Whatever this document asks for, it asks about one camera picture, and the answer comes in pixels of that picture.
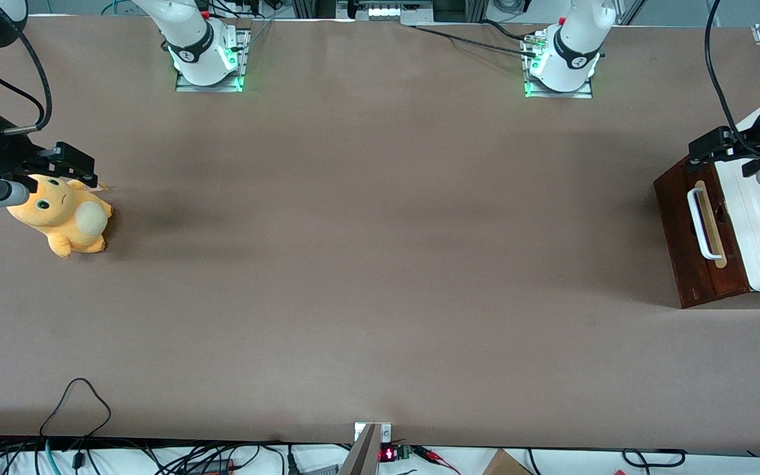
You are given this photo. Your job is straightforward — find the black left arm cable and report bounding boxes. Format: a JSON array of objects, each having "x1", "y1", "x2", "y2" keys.
[{"x1": 705, "y1": 0, "x2": 760, "y2": 158}]

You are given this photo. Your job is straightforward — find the red clip leads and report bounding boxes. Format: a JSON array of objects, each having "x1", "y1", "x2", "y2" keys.
[{"x1": 412, "y1": 446, "x2": 461, "y2": 474}]

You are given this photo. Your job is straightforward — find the black power adapter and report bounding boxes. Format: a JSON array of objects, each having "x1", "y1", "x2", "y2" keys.
[{"x1": 184, "y1": 458, "x2": 237, "y2": 475}]

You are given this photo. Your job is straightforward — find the brown wooden drawer white handle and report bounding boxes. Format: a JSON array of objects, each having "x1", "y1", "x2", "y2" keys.
[{"x1": 654, "y1": 155, "x2": 750, "y2": 309}]

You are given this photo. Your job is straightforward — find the orange plush toy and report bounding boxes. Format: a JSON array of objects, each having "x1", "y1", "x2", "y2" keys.
[{"x1": 6, "y1": 174, "x2": 114, "y2": 259}]

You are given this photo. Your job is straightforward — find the black looped cable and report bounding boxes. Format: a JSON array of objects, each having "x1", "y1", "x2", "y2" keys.
[{"x1": 40, "y1": 377, "x2": 112, "y2": 439}]

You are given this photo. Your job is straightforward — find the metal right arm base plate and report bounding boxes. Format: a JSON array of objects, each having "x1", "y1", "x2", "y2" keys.
[{"x1": 175, "y1": 28, "x2": 251, "y2": 93}]

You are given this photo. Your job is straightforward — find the black cable to arm base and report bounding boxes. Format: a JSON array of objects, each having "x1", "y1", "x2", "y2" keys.
[{"x1": 412, "y1": 24, "x2": 540, "y2": 59}]

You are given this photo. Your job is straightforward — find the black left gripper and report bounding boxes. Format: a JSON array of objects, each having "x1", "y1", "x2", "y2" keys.
[{"x1": 685, "y1": 127, "x2": 760, "y2": 177}]

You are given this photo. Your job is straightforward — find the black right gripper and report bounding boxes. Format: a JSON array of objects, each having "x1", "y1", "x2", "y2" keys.
[{"x1": 0, "y1": 112, "x2": 99, "y2": 189}]

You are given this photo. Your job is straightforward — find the black coiled cable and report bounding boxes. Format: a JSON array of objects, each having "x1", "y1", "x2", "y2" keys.
[{"x1": 621, "y1": 447, "x2": 687, "y2": 469}]

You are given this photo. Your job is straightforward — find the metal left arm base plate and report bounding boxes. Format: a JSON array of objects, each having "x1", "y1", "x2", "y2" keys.
[{"x1": 522, "y1": 32, "x2": 595, "y2": 100}]

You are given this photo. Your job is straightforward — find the brown cardboard box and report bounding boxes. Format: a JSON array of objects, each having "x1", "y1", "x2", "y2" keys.
[{"x1": 482, "y1": 448, "x2": 534, "y2": 475}]

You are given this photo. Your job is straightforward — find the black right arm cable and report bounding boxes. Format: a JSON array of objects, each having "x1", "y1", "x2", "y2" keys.
[{"x1": 0, "y1": 28, "x2": 53, "y2": 135}]

